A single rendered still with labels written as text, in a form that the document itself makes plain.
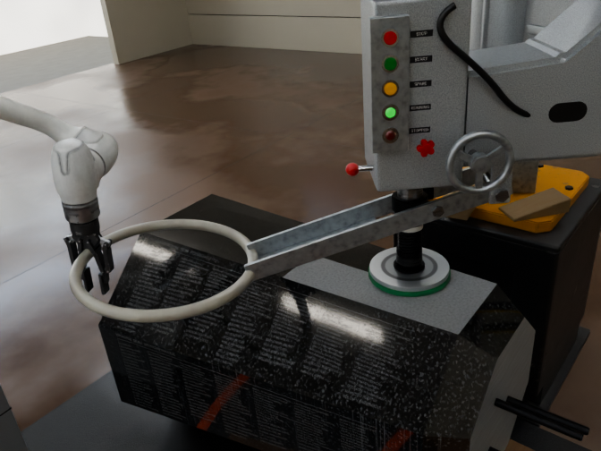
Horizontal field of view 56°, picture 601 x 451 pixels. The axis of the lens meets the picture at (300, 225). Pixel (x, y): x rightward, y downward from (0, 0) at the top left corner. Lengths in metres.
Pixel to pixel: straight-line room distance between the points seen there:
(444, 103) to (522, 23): 0.68
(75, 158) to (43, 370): 1.56
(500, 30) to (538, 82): 0.60
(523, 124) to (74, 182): 1.08
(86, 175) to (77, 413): 1.30
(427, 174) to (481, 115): 0.17
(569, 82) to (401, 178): 0.41
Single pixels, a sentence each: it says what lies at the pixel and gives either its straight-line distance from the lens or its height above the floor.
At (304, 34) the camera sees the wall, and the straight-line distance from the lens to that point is 9.00.
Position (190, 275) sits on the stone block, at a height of 0.77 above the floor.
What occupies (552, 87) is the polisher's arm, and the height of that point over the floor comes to 1.34.
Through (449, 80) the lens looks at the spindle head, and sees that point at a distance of 1.28.
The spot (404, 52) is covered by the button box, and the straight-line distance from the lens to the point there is 1.23.
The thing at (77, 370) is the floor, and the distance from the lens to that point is 2.83.
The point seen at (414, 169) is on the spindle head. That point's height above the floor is 1.18.
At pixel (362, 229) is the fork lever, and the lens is 1.43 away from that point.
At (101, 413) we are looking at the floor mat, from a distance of 2.54.
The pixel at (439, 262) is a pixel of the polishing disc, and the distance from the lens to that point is 1.59.
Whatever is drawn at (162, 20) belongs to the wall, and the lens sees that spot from 10.19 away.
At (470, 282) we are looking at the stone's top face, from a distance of 1.57.
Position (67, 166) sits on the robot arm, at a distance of 1.52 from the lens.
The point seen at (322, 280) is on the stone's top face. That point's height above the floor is 0.82.
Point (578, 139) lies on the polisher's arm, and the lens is 1.44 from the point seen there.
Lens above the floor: 1.69
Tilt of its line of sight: 28 degrees down
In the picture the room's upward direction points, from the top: 5 degrees counter-clockwise
